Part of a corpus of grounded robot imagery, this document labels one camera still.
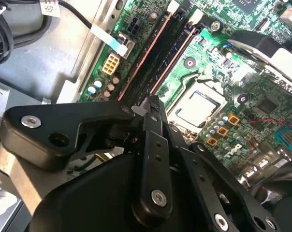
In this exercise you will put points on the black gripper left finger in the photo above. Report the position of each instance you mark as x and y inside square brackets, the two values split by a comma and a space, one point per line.
[63, 120]

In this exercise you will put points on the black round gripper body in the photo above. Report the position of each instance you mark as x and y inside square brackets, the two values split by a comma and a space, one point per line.
[92, 205]

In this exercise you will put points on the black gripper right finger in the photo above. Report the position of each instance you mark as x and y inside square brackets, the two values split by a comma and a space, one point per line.
[208, 183]

